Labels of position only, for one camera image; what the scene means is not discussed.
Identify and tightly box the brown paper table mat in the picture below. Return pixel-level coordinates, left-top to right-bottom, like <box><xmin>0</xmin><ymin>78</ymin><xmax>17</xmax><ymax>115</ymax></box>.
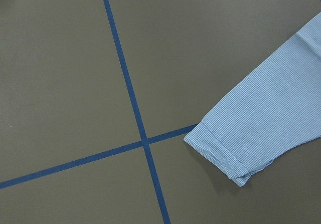
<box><xmin>1</xmin><ymin>0</ymin><xmax>320</xmax><ymax>223</ymax></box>

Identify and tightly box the blue striped button shirt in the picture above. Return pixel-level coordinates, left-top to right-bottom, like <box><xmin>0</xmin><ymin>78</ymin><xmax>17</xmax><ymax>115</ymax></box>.
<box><xmin>184</xmin><ymin>15</ymin><xmax>320</xmax><ymax>186</ymax></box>

